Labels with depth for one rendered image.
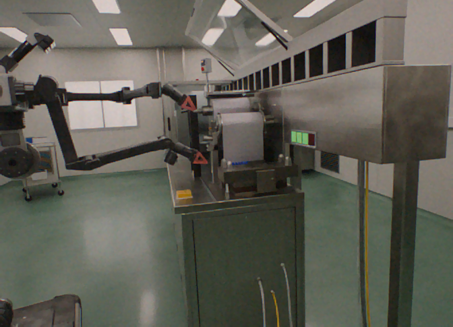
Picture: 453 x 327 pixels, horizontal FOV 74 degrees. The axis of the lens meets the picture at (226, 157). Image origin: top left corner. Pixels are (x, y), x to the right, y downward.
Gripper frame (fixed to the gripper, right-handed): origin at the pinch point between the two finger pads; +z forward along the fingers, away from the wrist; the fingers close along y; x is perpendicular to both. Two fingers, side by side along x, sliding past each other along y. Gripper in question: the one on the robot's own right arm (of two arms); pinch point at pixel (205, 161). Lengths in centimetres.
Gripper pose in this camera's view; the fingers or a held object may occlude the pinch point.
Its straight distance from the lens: 166.9
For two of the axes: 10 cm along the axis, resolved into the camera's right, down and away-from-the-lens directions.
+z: 8.5, 4.5, 2.6
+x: 4.7, -8.8, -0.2
